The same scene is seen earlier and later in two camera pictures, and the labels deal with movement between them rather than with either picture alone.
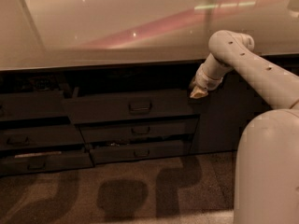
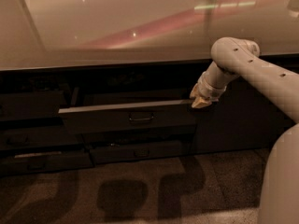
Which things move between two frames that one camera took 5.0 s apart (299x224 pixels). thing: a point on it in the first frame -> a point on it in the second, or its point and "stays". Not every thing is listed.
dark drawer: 43,162 stays
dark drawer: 108,105 -> 177,114
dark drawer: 40,136 stays
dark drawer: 32,105 stays
